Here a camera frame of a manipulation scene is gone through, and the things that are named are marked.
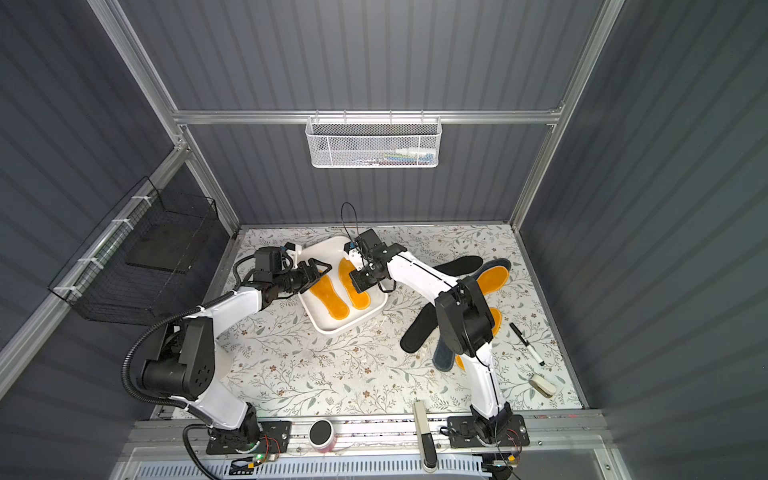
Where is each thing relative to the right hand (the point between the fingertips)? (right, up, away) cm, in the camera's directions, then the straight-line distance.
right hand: (358, 281), depth 92 cm
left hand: (-8, +3, -3) cm, 9 cm away
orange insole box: (+1, -5, -2) cm, 6 cm away
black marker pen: (+51, -18, -4) cm, 54 cm away
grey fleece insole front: (+26, -22, -6) cm, 34 cm away
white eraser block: (+51, -27, -14) cm, 59 cm away
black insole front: (+21, -13, +1) cm, 25 cm away
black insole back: (+36, +5, +16) cm, 40 cm away
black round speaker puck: (-6, -34, -22) cm, 41 cm away
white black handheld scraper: (+19, -36, -21) cm, 46 cm away
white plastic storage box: (-14, -10, +3) cm, 18 cm away
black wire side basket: (-53, +5, -20) cm, 57 cm away
